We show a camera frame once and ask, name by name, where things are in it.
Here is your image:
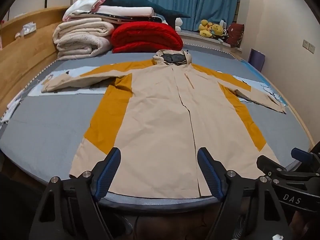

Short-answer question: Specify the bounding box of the yellow bear plush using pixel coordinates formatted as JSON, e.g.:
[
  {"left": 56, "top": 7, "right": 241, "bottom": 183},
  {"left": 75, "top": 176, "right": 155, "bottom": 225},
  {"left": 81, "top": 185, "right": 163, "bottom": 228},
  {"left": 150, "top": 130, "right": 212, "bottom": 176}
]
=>
[{"left": 211, "top": 24, "right": 225, "bottom": 37}]

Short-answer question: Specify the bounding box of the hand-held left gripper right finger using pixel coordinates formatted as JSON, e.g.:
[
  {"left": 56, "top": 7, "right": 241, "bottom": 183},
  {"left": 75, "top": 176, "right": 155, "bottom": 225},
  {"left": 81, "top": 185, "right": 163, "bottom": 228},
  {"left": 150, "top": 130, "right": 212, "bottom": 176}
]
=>
[{"left": 197, "top": 147, "right": 293, "bottom": 240}]

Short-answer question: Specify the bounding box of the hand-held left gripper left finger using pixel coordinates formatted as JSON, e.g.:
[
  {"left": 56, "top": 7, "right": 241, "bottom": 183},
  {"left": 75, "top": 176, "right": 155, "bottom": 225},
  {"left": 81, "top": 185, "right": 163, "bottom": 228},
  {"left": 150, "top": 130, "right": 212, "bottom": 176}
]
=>
[{"left": 29, "top": 147, "right": 122, "bottom": 240}]

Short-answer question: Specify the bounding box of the dark red cushion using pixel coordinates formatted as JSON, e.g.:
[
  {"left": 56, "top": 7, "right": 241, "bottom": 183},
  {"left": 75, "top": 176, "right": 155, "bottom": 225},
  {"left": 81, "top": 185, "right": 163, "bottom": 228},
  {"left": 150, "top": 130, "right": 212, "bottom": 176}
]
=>
[{"left": 226, "top": 22, "right": 245, "bottom": 48}]

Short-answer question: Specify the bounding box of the folded red quilt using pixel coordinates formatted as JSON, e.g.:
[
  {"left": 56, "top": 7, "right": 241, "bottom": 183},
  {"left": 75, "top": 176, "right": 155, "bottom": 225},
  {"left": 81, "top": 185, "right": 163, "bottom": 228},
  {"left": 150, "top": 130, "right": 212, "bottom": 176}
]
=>
[{"left": 111, "top": 23, "right": 184, "bottom": 53}]

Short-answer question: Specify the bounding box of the white and pink cloth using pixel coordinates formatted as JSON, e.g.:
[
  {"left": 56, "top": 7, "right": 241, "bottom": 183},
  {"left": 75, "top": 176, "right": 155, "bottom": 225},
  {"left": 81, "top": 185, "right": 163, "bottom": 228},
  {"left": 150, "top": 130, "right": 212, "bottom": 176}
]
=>
[{"left": 62, "top": 0, "right": 105, "bottom": 22}]

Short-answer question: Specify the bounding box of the folded cream fluffy blanket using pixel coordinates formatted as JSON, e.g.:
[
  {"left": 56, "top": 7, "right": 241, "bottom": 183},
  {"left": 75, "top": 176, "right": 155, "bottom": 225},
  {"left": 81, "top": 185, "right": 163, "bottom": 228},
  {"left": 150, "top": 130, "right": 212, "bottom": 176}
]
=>
[{"left": 53, "top": 21, "right": 115, "bottom": 61}]

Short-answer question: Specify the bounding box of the beige and mustard hooded jacket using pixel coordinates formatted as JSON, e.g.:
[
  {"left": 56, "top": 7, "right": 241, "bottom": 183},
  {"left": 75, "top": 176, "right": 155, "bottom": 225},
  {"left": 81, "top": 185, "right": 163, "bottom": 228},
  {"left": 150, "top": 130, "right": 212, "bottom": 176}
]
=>
[{"left": 41, "top": 49, "right": 287, "bottom": 198}]

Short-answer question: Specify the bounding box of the folded white quilt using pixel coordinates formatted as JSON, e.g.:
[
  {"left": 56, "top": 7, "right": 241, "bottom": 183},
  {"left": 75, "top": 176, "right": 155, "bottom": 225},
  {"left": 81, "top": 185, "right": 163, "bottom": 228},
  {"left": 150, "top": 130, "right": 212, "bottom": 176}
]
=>
[{"left": 96, "top": 5, "right": 154, "bottom": 18}]

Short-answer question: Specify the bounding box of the yellow duck plush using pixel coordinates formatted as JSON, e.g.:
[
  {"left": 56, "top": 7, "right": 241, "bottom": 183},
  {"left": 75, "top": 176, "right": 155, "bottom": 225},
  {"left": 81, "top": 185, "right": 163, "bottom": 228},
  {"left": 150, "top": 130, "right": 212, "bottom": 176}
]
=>
[{"left": 198, "top": 19, "right": 213, "bottom": 38}]

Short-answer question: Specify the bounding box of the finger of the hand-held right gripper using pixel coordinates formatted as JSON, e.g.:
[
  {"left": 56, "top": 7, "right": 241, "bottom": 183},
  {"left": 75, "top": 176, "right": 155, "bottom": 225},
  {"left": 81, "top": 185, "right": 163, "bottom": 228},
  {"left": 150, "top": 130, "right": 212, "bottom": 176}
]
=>
[
  {"left": 257, "top": 155, "right": 320, "bottom": 180},
  {"left": 291, "top": 147, "right": 320, "bottom": 174}
]

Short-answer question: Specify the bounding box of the tissue pack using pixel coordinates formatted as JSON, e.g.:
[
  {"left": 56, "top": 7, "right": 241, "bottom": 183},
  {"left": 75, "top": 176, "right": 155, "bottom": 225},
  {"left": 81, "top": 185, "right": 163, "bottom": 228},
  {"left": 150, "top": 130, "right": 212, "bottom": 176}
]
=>
[{"left": 22, "top": 22, "right": 37, "bottom": 36}]

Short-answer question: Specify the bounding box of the grey bed sheet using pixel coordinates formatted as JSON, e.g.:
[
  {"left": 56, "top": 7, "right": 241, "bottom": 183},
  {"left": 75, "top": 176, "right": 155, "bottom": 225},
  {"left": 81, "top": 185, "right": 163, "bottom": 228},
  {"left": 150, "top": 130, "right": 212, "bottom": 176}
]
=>
[{"left": 0, "top": 42, "right": 315, "bottom": 209}]

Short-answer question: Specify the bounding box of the folded dark-trimmed cream blanket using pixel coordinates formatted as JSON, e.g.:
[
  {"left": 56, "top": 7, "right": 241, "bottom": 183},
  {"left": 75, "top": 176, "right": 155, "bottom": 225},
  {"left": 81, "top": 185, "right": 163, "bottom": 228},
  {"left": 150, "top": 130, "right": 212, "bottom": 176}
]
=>
[{"left": 67, "top": 14, "right": 163, "bottom": 25}]

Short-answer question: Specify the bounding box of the dark teal shark plush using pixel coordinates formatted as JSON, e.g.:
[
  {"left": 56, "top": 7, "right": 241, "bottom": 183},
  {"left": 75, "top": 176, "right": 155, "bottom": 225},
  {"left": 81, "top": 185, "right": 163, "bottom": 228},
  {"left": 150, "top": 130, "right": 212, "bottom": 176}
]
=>
[{"left": 102, "top": 0, "right": 192, "bottom": 19}]

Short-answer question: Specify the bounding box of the purple bag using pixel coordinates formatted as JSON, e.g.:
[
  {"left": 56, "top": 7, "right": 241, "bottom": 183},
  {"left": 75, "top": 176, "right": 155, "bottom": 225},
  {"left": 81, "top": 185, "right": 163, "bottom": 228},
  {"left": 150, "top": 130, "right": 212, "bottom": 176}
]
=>
[{"left": 249, "top": 49, "right": 265, "bottom": 73}]

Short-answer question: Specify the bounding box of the window sill ledge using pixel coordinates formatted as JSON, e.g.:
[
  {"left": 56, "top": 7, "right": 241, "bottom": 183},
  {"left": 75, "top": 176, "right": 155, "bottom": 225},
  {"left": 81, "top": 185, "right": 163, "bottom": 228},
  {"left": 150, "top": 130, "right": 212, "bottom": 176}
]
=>
[{"left": 180, "top": 30, "right": 243, "bottom": 53}]

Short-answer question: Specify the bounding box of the blue curtain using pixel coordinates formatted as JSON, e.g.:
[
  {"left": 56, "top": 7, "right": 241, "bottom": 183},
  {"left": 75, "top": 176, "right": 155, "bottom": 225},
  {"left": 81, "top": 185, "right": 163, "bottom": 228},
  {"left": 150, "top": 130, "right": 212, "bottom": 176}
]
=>
[{"left": 141, "top": 0, "right": 242, "bottom": 32}]

